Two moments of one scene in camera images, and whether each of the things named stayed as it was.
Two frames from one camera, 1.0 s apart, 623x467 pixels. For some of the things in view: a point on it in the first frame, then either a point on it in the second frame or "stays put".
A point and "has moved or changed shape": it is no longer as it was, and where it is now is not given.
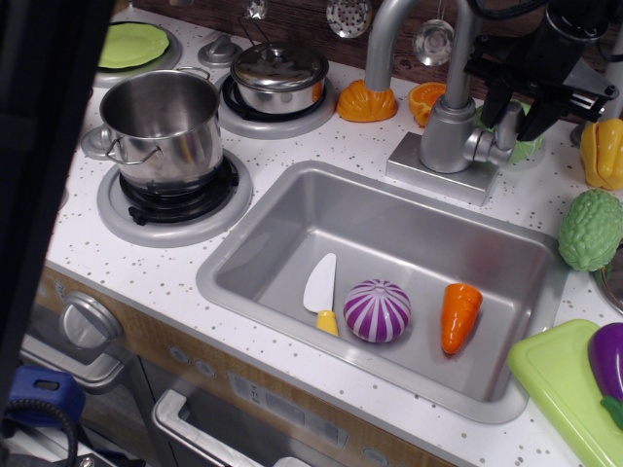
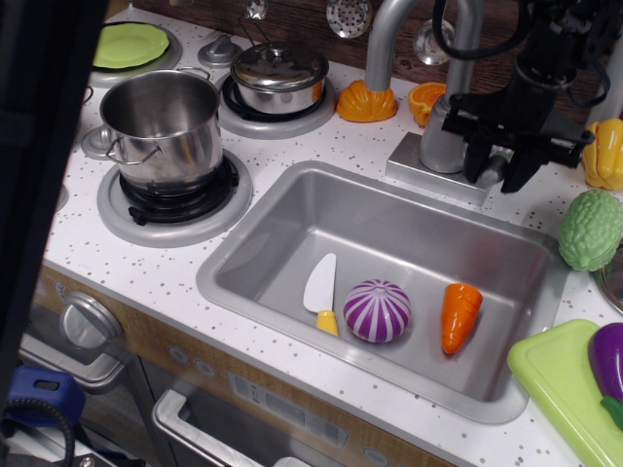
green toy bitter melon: (590, 230) stays put
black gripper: (583, 85) → (518, 122)
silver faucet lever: (494, 147) has moved or changed shape
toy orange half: (422, 96) stays put
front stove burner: (173, 218) stays put
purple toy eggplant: (605, 362) stays put
